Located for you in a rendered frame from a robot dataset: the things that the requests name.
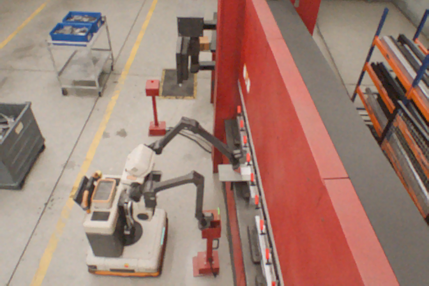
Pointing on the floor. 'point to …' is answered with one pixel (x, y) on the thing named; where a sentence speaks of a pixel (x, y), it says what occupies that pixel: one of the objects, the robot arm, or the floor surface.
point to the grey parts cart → (83, 60)
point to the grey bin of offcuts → (18, 143)
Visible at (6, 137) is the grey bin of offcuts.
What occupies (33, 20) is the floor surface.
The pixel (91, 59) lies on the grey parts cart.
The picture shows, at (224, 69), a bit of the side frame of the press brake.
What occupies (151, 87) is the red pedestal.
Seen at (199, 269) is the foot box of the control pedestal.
